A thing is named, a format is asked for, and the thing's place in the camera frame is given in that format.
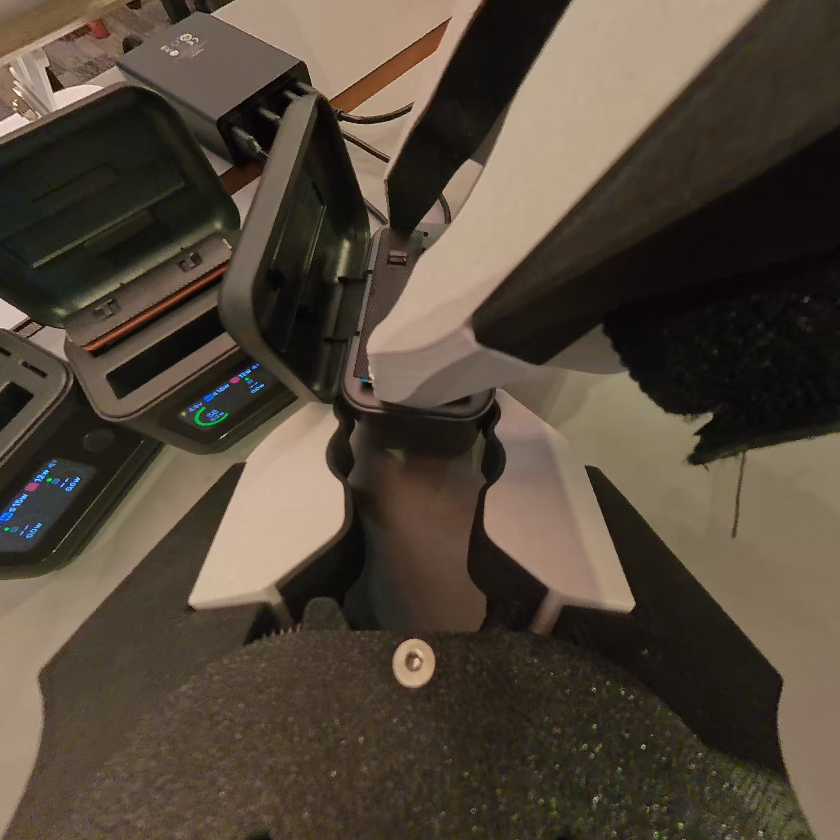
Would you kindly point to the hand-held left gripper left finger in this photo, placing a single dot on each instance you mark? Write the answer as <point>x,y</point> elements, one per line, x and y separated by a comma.
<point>263,525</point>

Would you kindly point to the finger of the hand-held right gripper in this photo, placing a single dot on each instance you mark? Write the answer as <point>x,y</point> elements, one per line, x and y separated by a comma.
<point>460,105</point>
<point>578,131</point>

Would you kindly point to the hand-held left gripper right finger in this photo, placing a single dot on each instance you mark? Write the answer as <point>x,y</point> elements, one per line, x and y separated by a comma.
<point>565,525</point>

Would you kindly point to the black camera battery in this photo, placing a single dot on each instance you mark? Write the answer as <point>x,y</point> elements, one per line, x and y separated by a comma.
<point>383,289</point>
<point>145,305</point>

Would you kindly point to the black battery charging case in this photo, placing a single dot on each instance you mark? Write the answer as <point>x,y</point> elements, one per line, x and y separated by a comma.
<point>53,499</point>
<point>79,197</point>
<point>282,250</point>

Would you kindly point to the black multi-port power hub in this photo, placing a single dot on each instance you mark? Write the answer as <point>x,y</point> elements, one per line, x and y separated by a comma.
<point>197,66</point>

